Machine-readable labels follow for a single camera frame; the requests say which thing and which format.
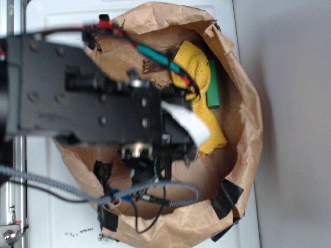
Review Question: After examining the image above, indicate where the aluminium frame rail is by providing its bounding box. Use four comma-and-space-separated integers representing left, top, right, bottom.
1, 1, 28, 247

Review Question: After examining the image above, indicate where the green rectangular block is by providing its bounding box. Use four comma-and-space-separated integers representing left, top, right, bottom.
206, 59, 220, 109

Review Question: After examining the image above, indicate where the white ribbon cable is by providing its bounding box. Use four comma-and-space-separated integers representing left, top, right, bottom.
161, 101, 212, 148

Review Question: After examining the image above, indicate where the yellow microfiber cloth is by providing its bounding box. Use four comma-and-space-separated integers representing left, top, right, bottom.
173, 41, 227, 154

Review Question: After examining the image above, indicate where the dark wooden bark piece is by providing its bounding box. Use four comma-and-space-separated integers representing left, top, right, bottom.
143, 58, 167, 74

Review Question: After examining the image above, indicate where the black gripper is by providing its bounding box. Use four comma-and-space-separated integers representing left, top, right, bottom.
117, 68, 201, 181

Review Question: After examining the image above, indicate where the thin black cable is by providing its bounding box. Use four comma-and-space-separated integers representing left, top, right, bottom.
7, 178, 171, 234

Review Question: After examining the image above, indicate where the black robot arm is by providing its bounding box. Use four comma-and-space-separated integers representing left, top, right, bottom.
1, 35, 198, 167

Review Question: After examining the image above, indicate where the brown paper bag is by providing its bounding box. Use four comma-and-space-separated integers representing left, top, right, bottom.
53, 1, 264, 248

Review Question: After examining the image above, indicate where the teal and red wire bundle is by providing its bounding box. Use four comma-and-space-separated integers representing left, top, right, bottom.
25, 14, 201, 94

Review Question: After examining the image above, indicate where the grey braided cable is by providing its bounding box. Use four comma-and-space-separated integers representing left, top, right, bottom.
0, 165, 200, 207

